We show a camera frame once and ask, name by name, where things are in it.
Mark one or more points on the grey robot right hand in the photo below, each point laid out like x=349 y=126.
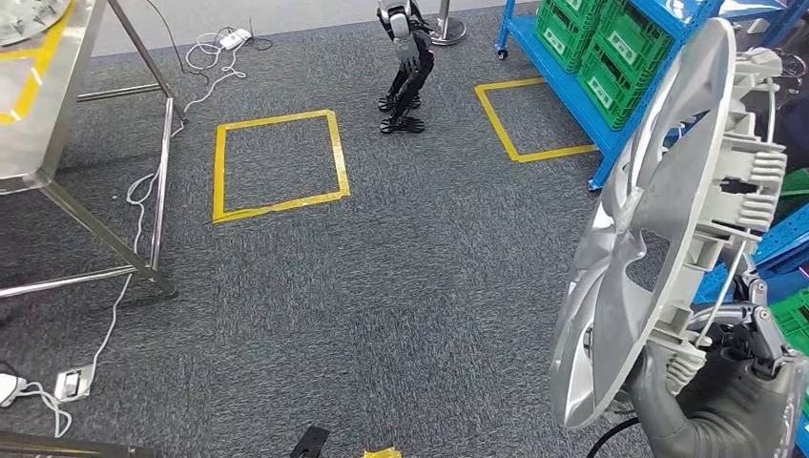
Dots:
x=733 y=417

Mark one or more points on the silver plastic wheel hubcap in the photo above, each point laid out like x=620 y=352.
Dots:
x=682 y=189
x=25 y=16

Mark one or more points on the stainless steel workbench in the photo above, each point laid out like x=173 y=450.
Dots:
x=25 y=145

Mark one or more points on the yellow workbench tape outline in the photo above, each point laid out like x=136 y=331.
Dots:
x=45 y=57

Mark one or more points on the yellow floor tape mark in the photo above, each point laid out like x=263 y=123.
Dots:
x=556 y=153
x=220 y=170

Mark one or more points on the yellow tape scrap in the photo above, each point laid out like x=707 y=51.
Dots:
x=382 y=454

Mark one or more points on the black robot left foot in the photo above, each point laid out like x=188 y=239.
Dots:
x=310 y=442

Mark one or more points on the small black humanoid robot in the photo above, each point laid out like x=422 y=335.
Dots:
x=411 y=63

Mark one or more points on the white power strip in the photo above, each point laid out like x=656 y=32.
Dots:
x=235 y=39

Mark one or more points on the metal floor socket box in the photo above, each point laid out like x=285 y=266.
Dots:
x=71 y=384

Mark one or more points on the steel table edge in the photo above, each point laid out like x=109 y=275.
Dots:
x=63 y=445

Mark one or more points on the white power plug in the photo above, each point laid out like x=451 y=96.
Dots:
x=9 y=387

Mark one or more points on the chrome stanchion post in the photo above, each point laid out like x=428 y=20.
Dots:
x=447 y=31

